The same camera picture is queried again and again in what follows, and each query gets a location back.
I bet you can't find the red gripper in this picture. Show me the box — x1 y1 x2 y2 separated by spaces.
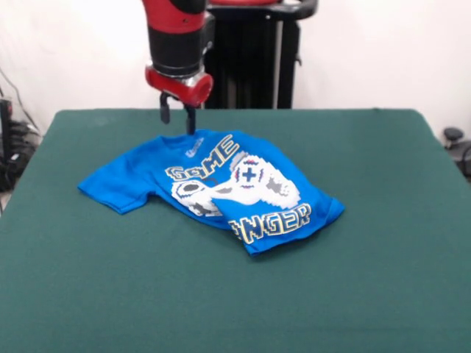
144 65 215 136

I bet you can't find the blue game controller print t-shirt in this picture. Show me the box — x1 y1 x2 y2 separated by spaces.
77 128 347 257

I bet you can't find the black computer box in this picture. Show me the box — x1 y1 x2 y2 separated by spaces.
0 97 14 163

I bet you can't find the dark green table cloth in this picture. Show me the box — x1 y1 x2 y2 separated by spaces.
0 108 471 353

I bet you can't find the black office chair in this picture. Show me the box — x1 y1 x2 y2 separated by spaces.
442 126 471 185

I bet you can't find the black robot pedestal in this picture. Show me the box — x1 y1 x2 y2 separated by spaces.
200 0 318 110

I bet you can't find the black cable bundle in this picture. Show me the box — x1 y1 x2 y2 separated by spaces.
0 120 42 193

